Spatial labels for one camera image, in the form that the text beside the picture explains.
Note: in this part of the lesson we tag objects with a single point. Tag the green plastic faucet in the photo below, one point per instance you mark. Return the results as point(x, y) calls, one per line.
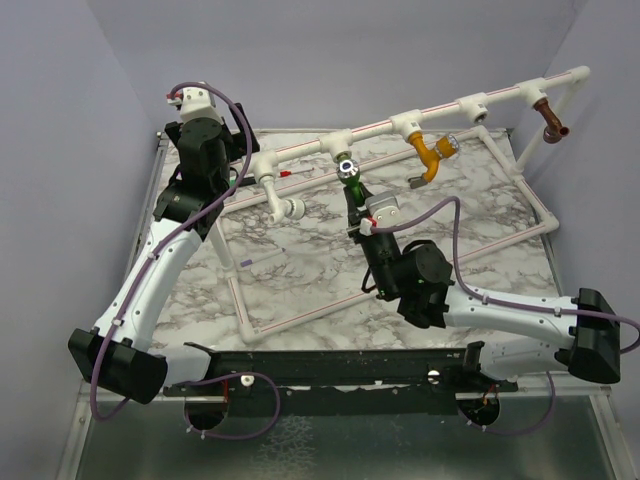
point(348, 172)

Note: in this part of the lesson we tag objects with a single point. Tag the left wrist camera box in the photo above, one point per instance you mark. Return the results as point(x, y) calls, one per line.
point(193, 103)

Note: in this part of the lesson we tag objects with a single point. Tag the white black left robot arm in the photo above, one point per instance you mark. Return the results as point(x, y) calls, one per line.
point(115, 354)

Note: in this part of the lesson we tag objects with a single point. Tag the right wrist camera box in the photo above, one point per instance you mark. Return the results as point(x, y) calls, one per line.
point(382, 211)

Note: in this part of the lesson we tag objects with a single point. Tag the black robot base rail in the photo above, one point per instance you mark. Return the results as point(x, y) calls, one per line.
point(339, 383)

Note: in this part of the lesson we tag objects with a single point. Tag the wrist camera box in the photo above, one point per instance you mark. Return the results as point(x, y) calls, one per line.
point(193, 103)
point(382, 211)

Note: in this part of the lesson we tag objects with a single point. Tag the purple capped white pen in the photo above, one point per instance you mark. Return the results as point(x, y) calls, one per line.
point(261, 257)

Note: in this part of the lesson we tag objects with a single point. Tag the small grey metal piece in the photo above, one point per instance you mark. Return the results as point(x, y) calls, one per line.
point(416, 182)

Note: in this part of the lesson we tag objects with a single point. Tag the aluminium table edge frame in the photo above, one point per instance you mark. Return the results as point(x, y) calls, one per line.
point(149, 200)

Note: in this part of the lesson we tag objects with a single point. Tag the red capped white pen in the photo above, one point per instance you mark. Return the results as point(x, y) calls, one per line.
point(287, 173)

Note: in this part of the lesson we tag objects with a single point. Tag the yellow plastic faucet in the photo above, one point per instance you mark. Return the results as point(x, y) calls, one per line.
point(444, 148)

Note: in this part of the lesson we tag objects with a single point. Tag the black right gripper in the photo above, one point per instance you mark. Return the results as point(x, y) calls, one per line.
point(354, 214)

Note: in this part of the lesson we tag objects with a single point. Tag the white plastic faucet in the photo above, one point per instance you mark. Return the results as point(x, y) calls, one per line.
point(280, 208)

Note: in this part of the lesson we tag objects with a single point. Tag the white PVC pipe frame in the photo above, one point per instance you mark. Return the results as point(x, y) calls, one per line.
point(557, 89)

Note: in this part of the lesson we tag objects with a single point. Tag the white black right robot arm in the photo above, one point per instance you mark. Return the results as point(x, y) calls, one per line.
point(578, 334)

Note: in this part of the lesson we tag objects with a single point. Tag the green black highlighter marker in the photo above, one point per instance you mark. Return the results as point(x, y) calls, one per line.
point(245, 182)

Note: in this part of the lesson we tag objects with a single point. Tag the brown plastic faucet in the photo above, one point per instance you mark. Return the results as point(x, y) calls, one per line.
point(554, 130)

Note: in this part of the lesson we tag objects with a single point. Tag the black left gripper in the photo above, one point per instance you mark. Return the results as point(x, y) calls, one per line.
point(240, 143)

